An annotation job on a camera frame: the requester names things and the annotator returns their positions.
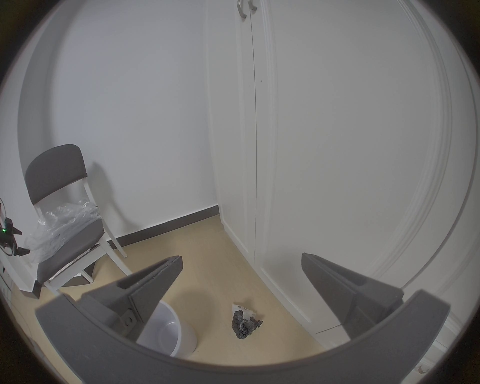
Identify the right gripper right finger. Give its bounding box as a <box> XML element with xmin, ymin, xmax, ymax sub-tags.
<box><xmin>301</xmin><ymin>252</ymin><xmax>405</xmax><ymax>343</ymax></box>

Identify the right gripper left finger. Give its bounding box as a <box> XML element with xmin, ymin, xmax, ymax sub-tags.
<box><xmin>80</xmin><ymin>256</ymin><xmax>184</xmax><ymax>337</ymax></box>

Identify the black plastic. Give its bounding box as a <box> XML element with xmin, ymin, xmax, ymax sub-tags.
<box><xmin>231</xmin><ymin>309</ymin><xmax>264</xmax><ymax>340</ymax></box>

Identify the clear plastic bag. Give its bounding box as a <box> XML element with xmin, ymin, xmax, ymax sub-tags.
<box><xmin>25</xmin><ymin>200</ymin><xmax>104</xmax><ymax>264</ymax></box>

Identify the white trash bin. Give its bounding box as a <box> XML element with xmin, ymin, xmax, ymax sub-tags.
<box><xmin>136</xmin><ymin>302</ymin><xmax>198</xmax><ymax>358</ymax></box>

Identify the grey cushioned white chair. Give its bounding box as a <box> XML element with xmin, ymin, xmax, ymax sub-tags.
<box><xmin>24</xmin><ymin>144</ymin><xmax>133</xmax><ymax>297</ymax></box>

